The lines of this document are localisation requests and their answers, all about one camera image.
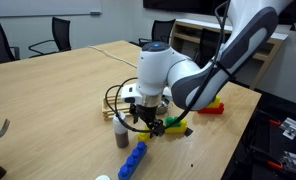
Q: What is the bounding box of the yellow toy block under green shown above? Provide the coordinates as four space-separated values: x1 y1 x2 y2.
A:
164 119 188 135

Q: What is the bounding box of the metal bowl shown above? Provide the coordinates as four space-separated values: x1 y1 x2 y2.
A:
156 96 172 116

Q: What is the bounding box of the orange-red long toy block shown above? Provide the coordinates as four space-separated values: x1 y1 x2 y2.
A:
197 102 226 115

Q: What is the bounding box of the aluminium bracket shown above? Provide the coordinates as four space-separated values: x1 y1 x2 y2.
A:
278 116 296 141

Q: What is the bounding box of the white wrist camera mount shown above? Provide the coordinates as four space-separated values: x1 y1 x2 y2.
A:
120 84 172 105

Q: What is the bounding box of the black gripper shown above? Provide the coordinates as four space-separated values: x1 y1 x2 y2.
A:
129 103 166 138

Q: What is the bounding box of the orange clamp handle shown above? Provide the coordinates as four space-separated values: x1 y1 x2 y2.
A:
267 118 282 127
266 160 284 170

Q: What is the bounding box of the white cable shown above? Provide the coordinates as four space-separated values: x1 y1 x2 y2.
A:
87 44 139 69

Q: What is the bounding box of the wooden shelf unit white top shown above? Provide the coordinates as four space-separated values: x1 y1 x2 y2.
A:
170 18 286 91

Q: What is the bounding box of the dark wall screen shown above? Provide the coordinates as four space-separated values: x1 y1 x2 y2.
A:
142 0 231 17

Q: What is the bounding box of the aluminium extrusion rail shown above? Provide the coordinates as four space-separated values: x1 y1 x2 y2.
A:
281 150 296 178

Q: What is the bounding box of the yellow small toy block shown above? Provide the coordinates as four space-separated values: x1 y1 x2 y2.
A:
206 95 222 109

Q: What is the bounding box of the blue long toy block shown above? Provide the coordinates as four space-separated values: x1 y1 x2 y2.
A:
117 141 148 180

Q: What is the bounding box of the whiteboard with tray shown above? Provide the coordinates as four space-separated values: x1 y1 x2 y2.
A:
0 0 104 18

